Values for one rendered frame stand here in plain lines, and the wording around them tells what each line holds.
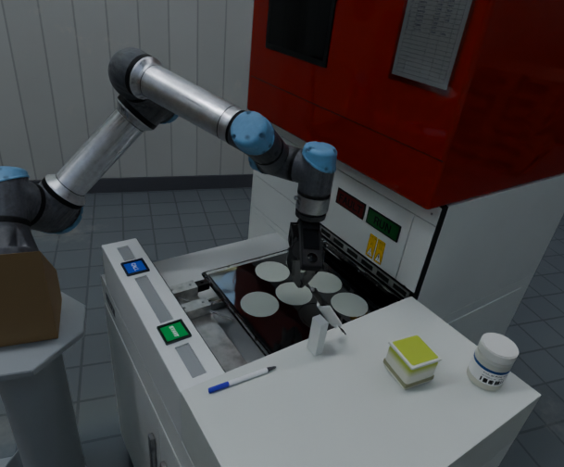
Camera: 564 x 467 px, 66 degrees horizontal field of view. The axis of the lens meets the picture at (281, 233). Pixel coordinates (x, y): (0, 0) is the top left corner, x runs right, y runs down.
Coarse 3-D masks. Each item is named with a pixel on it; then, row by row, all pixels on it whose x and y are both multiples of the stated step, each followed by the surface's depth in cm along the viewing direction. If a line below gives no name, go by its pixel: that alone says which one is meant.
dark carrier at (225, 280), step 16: (224, 272) 123; (240, 272) 124; (336, 272) 129; (224, 288) 117; (240, 288) 118; (256, 288) 118; (272, 288) 119; (352, 288) 123; (240, 304) 112; (288, 304) 114; (304, 304) 115; (368, 304) 118; (256, 320) 108; (272, 320) 108; (288, 320) 109; (304, 320) 110; (352, 320) 111; (272, 336) 103; (288, 336) 104; (304, 336) 104; (272, 352) 99
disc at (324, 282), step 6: (318, 276) 126; (324, 276) 127; (330, 276) 127; (336, 276) 127; (312, 282) 124; (318, 282) 124; (324, 282) 124; (330, 282) 125; (336, 282) 125; (318, 288) 121; (324, 288) 122; (330, 288) 122; (336, 288) 122
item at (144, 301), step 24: (120, 288) 107; (144, 288) 105; (168, 288) 105; (120, 312) 114; (144, 312) 97; (168, 312) 98; (144, 336) 95; (192, 336) 92; (144, 360) 101; (168, 360) 86; (192, 360) 87; (216, 360) 87; (168, 384) 87; (192, 384) 82; (168, 408) 91
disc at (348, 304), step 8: (336, 296) 119; (344, 296) 120; (352, 296) 120; (336, 304) 116; (344, 304) 117; (352, 304) 117; (360, 304) 117; (344, 312) 114; (352, 312) 114; (360, 312) 114
